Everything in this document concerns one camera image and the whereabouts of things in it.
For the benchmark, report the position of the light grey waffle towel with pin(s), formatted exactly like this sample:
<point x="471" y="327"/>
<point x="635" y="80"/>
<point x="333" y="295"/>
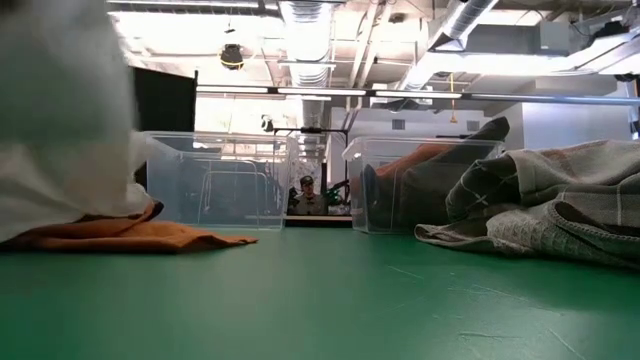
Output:
<point x="520" y="232"/>

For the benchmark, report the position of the silver ribbed ceiling duct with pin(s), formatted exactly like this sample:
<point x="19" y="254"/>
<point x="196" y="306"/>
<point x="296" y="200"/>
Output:
<point x="307" y="40"/>

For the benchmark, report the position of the black partition panel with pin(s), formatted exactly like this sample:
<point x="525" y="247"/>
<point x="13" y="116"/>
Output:
<point x="165" y="100"/>

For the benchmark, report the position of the orange towel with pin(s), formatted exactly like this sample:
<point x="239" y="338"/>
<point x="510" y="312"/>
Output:
<point x="125" y="237"/>
<point x="415" y="155"/>

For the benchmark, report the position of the person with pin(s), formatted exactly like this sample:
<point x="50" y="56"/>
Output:
<point x="310" y="202"/>

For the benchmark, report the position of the black ceiling dome camera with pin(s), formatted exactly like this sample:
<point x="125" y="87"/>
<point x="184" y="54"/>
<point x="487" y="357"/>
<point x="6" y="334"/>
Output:
<point x="232" y="56"/>

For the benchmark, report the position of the black boom stand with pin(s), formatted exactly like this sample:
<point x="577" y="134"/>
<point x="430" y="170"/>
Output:
<point x="310" y="130"/>

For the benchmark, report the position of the wooden desk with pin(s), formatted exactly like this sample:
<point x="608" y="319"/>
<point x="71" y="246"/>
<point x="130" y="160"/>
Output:
<point x="317" y="221"/>

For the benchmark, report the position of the clear plastic bin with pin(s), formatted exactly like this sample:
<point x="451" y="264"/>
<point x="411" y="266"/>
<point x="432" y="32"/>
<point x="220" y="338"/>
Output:
<point x="360" y="220"/>
<point x="225" y="200"/>

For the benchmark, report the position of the dark grey plaid towel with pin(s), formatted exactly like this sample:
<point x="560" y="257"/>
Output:
<point x="480" y="190"/>

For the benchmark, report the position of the long ceiling light bar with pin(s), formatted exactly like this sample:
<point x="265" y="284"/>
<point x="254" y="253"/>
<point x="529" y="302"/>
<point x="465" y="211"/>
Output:
<point x="320" y="92"/>

